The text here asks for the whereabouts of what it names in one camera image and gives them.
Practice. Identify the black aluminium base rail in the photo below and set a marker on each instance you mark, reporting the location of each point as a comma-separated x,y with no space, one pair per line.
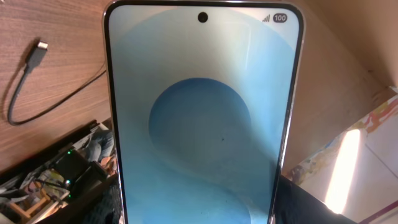
33,162

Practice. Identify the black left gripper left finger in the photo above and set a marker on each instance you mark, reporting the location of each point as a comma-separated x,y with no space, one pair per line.
105,209

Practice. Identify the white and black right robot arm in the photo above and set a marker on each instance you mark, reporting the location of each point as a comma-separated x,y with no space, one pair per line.
67,175

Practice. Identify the blue Galaxy S25 smartphone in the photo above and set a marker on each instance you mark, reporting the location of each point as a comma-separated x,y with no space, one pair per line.
201,96

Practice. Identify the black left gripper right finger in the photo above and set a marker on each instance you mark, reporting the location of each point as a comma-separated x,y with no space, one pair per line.
293,205

